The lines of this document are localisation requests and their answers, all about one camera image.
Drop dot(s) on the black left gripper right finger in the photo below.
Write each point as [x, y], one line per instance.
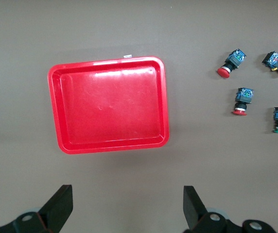
[197, 213]

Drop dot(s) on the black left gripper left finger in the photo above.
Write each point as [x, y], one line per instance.
[54, 211]

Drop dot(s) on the red plastic tray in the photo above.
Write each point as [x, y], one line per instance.
[108, 104]

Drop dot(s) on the red mushroom push button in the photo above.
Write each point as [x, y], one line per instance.
[243, 100]
[231, 63]

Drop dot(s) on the small white label tag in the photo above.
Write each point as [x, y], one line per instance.
[127, 56]

